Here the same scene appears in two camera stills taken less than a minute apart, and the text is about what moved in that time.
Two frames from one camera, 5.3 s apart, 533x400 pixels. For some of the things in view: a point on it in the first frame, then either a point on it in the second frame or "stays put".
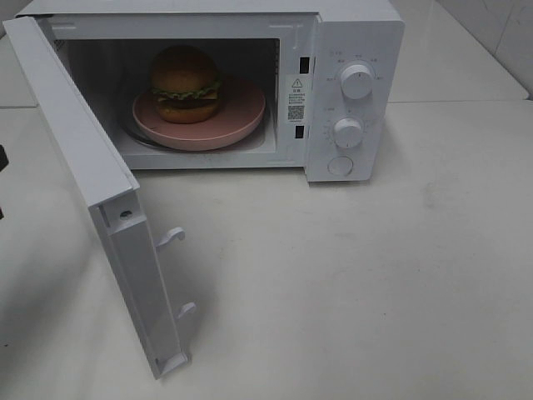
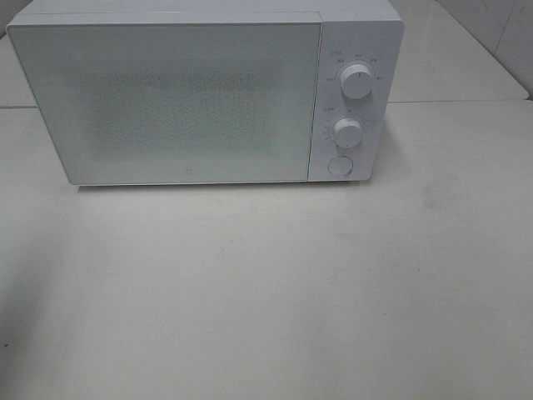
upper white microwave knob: (356, 82) stays put
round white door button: (340, 166) stays put
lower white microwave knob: (348, 132) stays put
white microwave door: (109, 184) -> (149, 98)
